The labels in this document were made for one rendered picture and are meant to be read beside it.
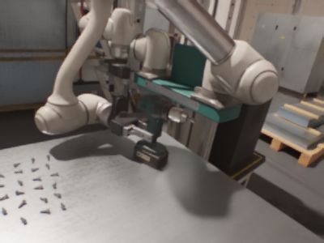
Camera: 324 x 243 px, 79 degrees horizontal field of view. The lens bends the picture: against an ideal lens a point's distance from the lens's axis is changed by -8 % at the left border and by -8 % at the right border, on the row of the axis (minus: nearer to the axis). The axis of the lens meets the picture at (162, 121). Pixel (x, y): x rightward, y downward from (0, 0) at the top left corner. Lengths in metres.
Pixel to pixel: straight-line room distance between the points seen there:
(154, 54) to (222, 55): 0.59
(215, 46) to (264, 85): 0.19
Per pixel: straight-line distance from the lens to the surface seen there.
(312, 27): 6.91
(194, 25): 0.65
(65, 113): 0.75
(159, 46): 1.21
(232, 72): 0.69
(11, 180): 0.73
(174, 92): 1.06
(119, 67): 1.00
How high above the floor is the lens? 1.09
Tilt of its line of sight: 24 degrees down
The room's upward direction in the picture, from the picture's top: 9 degrees clockwise
